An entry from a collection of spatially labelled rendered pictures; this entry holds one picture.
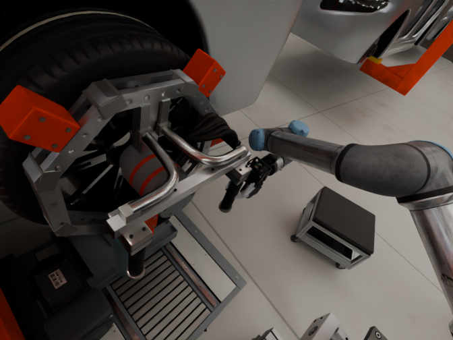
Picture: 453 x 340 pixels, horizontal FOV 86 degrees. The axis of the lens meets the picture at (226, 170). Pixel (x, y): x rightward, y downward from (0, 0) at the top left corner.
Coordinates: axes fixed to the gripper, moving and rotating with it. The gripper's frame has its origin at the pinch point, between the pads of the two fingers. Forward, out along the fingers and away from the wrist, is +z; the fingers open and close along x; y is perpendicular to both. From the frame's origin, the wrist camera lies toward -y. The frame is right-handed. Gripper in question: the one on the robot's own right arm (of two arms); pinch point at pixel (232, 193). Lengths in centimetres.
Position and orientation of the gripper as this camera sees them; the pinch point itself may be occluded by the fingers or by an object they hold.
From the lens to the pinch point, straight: 79.2
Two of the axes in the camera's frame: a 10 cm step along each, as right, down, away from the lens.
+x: 7.0, 6.4, -3.3
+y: 2.8, -6.7, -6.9
